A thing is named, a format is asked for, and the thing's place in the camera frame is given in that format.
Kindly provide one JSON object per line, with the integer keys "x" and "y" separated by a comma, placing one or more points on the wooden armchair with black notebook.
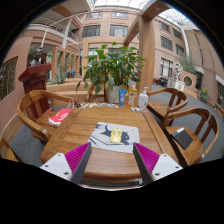
{"x": 190, "y": 155}

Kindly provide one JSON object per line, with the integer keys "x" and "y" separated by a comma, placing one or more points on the green potted plant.
{"x": 113, "y": 66}

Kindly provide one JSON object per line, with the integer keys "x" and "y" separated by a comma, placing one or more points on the white sculpture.
{"x": 178, "y": 70}

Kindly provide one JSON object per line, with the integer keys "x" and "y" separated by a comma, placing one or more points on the white pump bottle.
{"x": 143, "y": 100}

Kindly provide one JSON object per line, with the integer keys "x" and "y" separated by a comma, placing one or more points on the grey cat-print mouse pad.
{"x": 130, "y": 145}

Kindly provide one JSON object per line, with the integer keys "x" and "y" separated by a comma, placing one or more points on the yellow dish soap bottle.
{"x": 132, "y": 96}

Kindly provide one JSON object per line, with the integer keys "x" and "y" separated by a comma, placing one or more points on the black notebook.
{"x": 181, "y": 137}

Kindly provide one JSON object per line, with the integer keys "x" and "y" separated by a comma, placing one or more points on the grey bust statue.
{"x": 36, "y": 58}

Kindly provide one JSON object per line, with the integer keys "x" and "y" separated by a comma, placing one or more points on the wooden chair behind plant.
{"x": 90, "y": 95}

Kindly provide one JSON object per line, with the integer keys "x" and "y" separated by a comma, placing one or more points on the yellow flower plant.
{"x": 203, "y": 95}

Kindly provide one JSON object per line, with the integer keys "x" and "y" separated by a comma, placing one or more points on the crumpled white wrapper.
{"x": 135, "y": 109}

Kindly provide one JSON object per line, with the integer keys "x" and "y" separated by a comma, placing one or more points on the blue tube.
{"x": 122, "y": 97}

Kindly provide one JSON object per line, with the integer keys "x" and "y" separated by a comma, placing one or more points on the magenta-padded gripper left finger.
{"x": 61, "y": 165}

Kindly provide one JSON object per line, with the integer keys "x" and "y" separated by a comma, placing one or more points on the dark red wooden lectern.
{"x": 35, "y": 78}

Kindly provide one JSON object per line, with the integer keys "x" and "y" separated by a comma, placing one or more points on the wooden armchair with red bag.
{"x": 30, "y": 113}

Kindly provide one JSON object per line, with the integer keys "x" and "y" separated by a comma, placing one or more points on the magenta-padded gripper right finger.
{"x": 160, "y": 165}

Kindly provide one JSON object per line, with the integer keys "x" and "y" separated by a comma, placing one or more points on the empty wooden armchair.
{"x": 160, "y": 108}

